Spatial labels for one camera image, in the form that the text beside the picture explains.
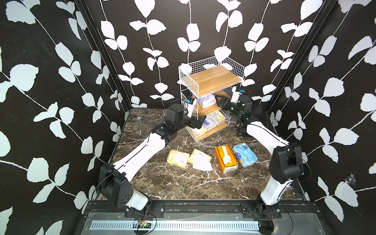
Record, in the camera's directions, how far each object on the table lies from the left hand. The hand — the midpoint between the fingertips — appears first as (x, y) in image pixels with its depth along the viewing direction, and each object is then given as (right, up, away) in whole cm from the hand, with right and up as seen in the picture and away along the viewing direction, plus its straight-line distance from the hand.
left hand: (199, 111), depth 74 cm
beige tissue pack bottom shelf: (+1, -14, +26) cm, 30 cm away
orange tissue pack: (+16, -27, +11) cm, 34 cm away
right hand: (+11, +10, +10) cm, 17 cm away
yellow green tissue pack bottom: (+18, -3, +33) cm, 38 cm away
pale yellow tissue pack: (-13, -28, +14) cm, 34 cm away
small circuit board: (-28, -56, -4) cm, 63 cm away
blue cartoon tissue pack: (+30, -27, +15) cm, 43 cm away
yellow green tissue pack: (+1, -29, +13) cm, 32 cm away
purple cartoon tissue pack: (+5, +7, +11) cm, 14 cm away
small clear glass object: (-44, -4, +35) cm, 57 cm away
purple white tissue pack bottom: (+9, -5, +27) cm, 29 cm away
